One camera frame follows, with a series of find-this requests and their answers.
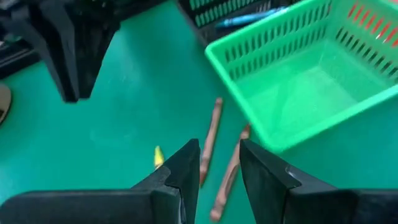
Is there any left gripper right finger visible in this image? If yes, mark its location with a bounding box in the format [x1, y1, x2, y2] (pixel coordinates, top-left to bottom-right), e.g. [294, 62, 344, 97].
[239, 139, 398, 224]

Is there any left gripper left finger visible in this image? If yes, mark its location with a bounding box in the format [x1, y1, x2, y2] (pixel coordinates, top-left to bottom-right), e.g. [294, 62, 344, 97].
[0, 139, 200, 224]

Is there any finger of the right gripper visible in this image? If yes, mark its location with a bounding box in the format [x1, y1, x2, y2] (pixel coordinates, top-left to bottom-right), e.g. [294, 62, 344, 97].
[30, 0, 80, 103]
[67, 0, 122, 100]

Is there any yellow crayon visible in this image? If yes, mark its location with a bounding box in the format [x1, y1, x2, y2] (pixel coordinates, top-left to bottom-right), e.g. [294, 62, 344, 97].
[154, 145, 165, 170]

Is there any brown crayon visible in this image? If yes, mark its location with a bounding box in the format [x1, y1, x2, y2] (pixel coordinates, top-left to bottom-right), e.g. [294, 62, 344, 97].
[210, 123, 251, 222]
[198, 97, 224, 187]

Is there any blue crayon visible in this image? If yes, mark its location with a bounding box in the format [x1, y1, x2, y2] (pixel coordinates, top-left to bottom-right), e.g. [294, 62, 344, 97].
[214, 6, 292, 30]

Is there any green table mat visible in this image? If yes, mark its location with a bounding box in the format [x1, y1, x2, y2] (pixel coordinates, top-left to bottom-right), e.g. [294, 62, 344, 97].
[0, 0, 398, 224]

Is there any white shade wooden base lamp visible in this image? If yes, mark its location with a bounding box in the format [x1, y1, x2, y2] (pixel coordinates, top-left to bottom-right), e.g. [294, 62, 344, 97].
[0, 83, 12, 125]

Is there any black plastic basket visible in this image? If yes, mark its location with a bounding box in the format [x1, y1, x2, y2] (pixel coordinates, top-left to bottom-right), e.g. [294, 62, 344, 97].
[175, 0, 312, 47]

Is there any green plastic basket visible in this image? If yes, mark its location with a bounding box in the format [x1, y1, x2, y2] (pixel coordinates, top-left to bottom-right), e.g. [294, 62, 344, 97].
[204, 0, 398, 154]

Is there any black aluminium table frame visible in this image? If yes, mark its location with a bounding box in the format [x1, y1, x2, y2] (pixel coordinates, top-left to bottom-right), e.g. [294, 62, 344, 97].
[0, 30, 43, 80]

